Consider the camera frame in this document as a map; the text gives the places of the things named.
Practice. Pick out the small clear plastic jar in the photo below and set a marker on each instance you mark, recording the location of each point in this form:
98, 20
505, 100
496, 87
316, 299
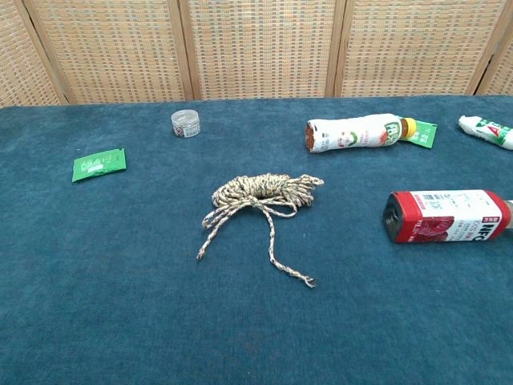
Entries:
185, 124

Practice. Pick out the white bottle with orange cap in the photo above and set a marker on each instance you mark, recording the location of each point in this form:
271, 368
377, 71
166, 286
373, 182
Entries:
352, 134

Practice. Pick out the woven folding screen panel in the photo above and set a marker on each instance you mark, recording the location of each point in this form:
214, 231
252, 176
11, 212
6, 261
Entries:
503, 76
112, 48
260, 48
413, 48
20, 64

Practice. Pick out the green foil sachet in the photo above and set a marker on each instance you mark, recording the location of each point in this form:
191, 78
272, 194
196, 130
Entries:
98, 164
425, 136

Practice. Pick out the blue carpet table cover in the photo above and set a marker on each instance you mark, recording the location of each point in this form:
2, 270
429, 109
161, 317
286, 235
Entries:
120, 280

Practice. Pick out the red label juice bottle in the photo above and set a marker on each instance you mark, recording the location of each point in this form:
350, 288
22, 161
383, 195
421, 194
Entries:
441, 216

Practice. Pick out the small white yogurt bottle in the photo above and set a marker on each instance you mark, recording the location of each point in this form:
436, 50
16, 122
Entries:
485, 128

